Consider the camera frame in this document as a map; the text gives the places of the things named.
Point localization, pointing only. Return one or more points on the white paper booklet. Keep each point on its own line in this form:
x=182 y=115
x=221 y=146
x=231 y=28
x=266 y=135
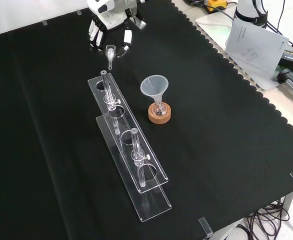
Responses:
x=256 y=47

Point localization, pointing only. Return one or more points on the grey metal base plate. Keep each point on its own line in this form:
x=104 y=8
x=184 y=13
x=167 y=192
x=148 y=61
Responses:
x=211 y=26

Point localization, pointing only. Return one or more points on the grey table leg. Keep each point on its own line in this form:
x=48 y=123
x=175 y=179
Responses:
x=291 y=202

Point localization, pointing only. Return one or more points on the translucent plastic funnel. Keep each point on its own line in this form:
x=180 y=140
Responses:
x=153 y=86

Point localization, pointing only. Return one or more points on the small glass round-bottom flask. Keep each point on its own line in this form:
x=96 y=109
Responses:
x=159 y=110

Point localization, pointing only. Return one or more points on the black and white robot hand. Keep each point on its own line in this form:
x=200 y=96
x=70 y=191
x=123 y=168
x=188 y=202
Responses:
x=112 y=17

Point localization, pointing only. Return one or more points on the yellow stop button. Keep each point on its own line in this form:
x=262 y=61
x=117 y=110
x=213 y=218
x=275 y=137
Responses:
x=215 y=4

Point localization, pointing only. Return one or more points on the grey green plug connector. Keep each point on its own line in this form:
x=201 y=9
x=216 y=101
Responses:
x=292 y=80

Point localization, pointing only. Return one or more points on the black cloth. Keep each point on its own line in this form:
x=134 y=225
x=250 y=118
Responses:
x=211 y=130

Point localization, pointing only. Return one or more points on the clear acrylic funnel stand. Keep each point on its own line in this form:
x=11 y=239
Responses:
x=134 y=150

